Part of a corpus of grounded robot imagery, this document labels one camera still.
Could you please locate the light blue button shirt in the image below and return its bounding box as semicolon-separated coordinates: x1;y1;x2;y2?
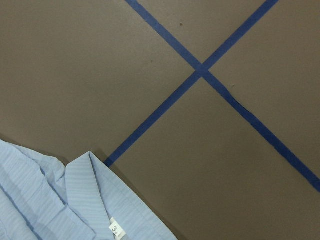
0;141;175;240

